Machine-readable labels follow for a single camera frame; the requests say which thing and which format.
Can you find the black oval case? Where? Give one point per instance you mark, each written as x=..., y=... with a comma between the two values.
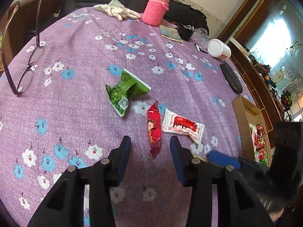
x=230, y=76

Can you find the clear plastic cup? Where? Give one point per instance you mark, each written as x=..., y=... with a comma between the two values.
x=203, y=36

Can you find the small lighter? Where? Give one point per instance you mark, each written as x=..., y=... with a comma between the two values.
x=198, y=48

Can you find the black pouch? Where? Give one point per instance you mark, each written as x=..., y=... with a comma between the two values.
x=185, y=34

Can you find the clutter on wooden ledge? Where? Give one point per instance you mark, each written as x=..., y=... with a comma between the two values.
x=267, y=75

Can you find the white plastic jar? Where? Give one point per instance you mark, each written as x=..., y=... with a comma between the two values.
x=217, y=49

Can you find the cardboard box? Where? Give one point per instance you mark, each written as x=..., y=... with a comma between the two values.
x=243, y=113

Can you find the small booklet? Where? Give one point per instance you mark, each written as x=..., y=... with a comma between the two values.
x=170, y=34

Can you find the white gloves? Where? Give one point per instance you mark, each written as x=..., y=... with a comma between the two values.
x=118, y=11

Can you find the wooden partition with glass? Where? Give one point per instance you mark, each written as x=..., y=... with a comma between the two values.
x=255, y=75

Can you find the red packet with cartoon figure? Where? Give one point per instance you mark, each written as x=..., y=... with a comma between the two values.
x=155, y=130

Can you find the purple floral tablecloth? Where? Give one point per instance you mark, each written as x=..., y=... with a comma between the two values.
x=82, y=59

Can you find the brown chair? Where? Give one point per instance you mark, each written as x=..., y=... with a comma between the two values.
x=26, y=16

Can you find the green pea packet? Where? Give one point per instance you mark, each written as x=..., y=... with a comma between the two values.
x=120, y=94

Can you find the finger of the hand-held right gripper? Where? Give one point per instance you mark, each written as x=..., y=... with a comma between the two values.
x=222, y=158

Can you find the white and red packet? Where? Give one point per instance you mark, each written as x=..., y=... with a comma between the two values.
x=182, y=125

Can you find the dark clothing on sofa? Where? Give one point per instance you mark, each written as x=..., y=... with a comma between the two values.
x=187, y=11

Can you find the pink bottle with knitted sleeve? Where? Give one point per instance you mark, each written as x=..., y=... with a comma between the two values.
x=155, y=11

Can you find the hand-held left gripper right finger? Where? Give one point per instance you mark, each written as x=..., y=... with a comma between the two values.
x=176, y=163

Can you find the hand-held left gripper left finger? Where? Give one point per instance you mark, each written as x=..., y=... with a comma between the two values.
x=124, y=160

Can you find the purple eyeglasses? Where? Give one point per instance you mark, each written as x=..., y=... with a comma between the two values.
x=26, y=78

